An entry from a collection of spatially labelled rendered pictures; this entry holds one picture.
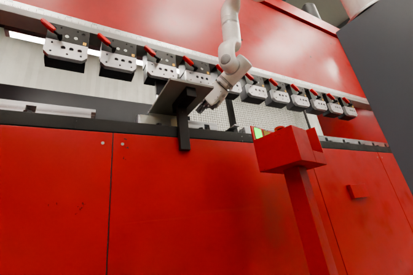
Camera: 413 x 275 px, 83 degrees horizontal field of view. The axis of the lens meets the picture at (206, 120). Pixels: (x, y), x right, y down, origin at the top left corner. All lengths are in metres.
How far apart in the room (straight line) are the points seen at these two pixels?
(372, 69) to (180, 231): 0.72
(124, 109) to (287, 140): 1.12
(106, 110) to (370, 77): 1.37
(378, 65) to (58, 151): 0.90
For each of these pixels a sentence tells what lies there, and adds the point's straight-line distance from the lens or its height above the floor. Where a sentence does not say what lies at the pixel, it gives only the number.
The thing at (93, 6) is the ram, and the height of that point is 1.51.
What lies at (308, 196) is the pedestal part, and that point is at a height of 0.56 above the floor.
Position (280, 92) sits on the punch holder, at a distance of 1.60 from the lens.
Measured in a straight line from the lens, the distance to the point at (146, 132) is 0.85.
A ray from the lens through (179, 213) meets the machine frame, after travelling 0.82.
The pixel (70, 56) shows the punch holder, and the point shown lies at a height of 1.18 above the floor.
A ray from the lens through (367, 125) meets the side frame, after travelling 2.80.
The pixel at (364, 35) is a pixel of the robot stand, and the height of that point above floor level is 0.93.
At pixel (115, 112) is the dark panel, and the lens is 1.60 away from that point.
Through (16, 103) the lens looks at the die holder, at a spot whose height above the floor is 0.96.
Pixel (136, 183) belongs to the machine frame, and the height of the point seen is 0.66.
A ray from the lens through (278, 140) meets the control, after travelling 0.83.
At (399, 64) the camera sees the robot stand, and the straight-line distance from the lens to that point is 0.74.
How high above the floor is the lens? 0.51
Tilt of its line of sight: 24 degrees up
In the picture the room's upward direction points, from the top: 8 degrees counter-clockwise
